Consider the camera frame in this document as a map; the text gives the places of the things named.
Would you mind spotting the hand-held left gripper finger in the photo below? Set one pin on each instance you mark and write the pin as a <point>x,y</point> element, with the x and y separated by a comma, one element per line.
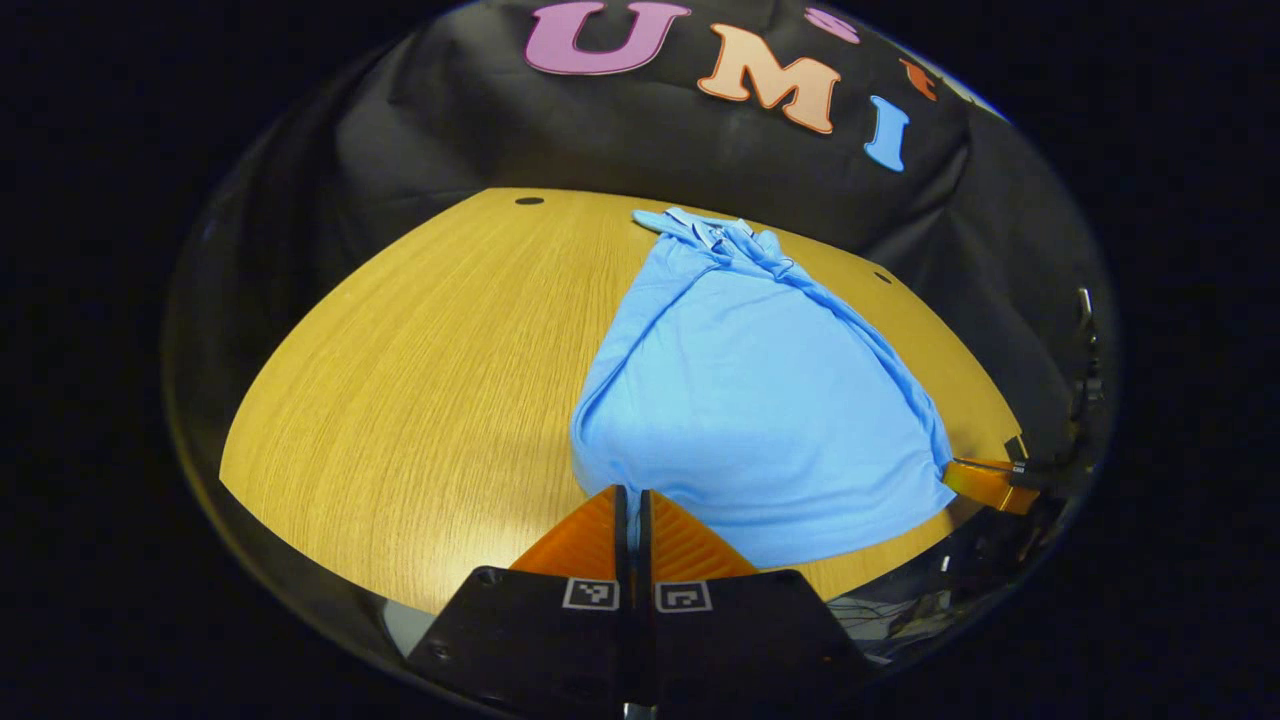
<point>621,550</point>
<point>645,550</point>

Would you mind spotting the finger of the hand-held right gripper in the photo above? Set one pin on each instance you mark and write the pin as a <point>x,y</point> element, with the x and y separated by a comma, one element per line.
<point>985,482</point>

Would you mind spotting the light blue T-shirt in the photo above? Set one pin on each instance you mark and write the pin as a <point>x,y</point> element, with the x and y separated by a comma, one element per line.
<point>750,400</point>

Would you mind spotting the black backdrop cloth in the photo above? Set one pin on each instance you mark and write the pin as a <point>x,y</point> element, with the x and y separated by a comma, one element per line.
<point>450,130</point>

